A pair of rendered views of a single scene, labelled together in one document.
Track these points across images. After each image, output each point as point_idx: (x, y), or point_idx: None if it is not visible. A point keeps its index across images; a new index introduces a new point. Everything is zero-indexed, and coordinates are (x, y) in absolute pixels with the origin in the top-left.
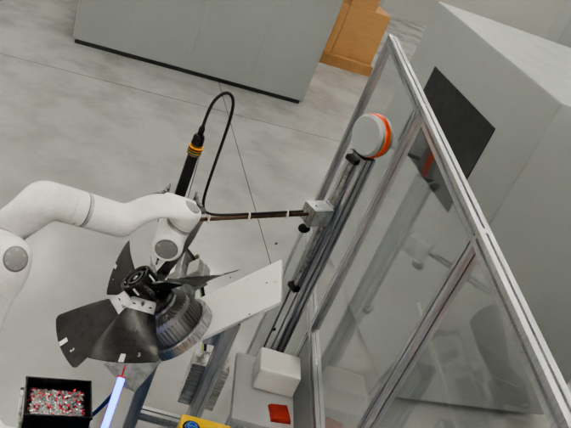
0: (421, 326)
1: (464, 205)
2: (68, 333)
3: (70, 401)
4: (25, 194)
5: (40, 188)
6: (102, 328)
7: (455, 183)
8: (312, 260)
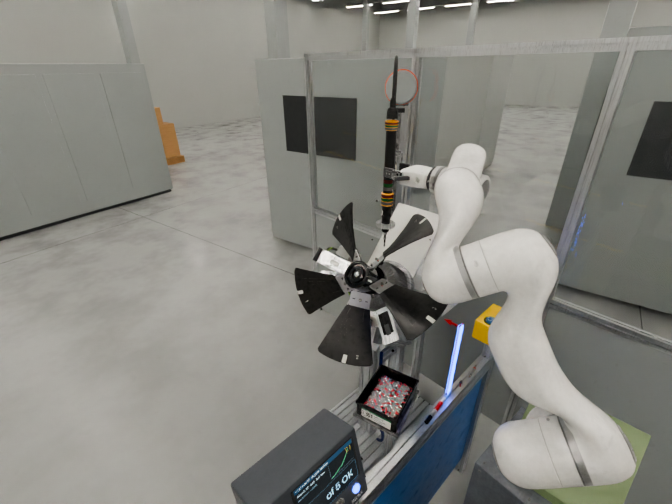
0: (602, 136)
1: (585, 42)
2: (342, 350)
3: (389, 387)
4: (465, 189)
5: (466, 174)
6: (361, 325)
7: (548, 43)
8: (396, 197)
